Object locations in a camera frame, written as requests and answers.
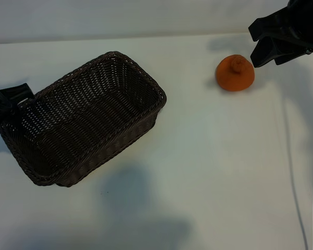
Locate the dark brown wicker basket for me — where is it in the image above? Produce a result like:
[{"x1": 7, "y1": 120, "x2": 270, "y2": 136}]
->
[{"x1": 0, "y1": 51, "x2": 167, "y2": 188}]

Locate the orange with knobby stem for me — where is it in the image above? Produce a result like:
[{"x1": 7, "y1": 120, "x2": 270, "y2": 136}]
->
[{"x1": 215, "y1": 54, "x2": 256, "y2": 92}]

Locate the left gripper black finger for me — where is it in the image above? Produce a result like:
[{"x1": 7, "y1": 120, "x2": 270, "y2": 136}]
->
[{"x1": 0, "y1": 82, "x2": 35, "y2": 106}]

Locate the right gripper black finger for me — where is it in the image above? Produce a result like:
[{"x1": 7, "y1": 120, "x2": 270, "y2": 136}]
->
[
  {"x1": 248, "y1": 12, "x2": 286, "y2": 69},
  {"x1": 267, "y1": 29, "x2": 310, "y2": 66}
]

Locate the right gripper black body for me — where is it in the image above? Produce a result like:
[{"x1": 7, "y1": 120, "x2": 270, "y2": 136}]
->
[{"x1": 279, "y1": 0, "x2": 313, "y2": 52}]

